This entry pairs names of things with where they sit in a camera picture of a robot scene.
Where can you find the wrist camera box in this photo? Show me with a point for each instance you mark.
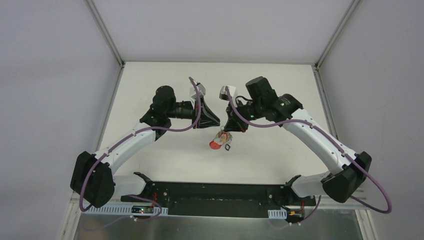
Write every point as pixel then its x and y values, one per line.
pixel 194 90
pixel 228 93

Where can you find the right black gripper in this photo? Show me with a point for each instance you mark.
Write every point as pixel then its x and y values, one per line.
pixel 231 117

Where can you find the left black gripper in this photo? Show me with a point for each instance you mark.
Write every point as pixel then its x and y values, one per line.
pixel 198 112

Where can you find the red handled keyring holder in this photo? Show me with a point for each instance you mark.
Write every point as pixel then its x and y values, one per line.
pixel 216 144

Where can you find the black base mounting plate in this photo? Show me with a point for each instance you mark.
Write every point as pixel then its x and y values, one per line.
pixel 220 199

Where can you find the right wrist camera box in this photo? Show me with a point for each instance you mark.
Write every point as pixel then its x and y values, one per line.
pixel 228 93

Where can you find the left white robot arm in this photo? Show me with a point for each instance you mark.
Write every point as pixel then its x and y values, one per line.
pixel 94 176

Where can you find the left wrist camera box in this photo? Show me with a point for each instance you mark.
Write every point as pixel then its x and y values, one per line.
pixel 194 90

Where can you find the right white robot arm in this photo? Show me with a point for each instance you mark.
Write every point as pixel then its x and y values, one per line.
pixel 345 168

